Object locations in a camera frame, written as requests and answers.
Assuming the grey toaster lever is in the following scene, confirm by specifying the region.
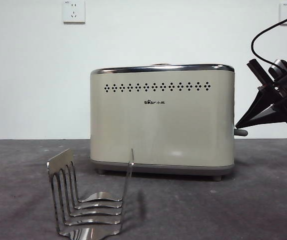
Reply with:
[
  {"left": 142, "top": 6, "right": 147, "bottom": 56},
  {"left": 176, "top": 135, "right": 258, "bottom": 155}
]
[{"left": 234, "top": 127, "right": 249, "bottom": 137}]

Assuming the cream toaster with chrome top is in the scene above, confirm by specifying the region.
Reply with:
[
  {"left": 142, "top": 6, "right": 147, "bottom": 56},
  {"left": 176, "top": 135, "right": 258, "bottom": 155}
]
[{"left": 89, "top": 63, "right": 236, "bottom": 182}]

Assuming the shiny steel toast rack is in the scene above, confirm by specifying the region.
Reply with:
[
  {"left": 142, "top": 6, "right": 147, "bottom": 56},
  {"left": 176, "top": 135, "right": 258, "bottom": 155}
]
[{"left": 45, "top": 147, "right": 136, "bottom": 240}]

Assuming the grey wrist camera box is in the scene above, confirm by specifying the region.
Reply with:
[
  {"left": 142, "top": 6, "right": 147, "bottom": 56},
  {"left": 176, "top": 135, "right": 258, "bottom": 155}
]
[{"left": 269, "top": 58, "right": 287, "bottom": 76}]

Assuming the black cable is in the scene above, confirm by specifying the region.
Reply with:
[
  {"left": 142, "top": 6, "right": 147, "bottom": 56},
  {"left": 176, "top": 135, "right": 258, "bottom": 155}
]
[{"left": 250, "top": 11, "right": 287, "bottom": 66}]

